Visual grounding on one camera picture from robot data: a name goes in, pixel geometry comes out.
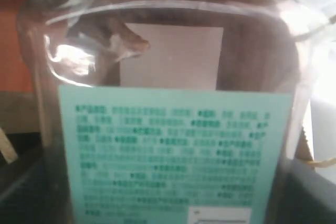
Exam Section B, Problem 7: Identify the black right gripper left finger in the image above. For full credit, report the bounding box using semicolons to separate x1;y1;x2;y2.
1;132;71;223

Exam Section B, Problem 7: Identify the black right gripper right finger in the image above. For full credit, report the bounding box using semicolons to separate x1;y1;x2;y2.
275;159;335;224

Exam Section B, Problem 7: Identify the brown paper pouch orange label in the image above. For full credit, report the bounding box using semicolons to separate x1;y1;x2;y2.
1;0;40;134

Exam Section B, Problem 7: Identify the clear jar with yellow lid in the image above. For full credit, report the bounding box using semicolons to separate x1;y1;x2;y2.
17;0;331;223

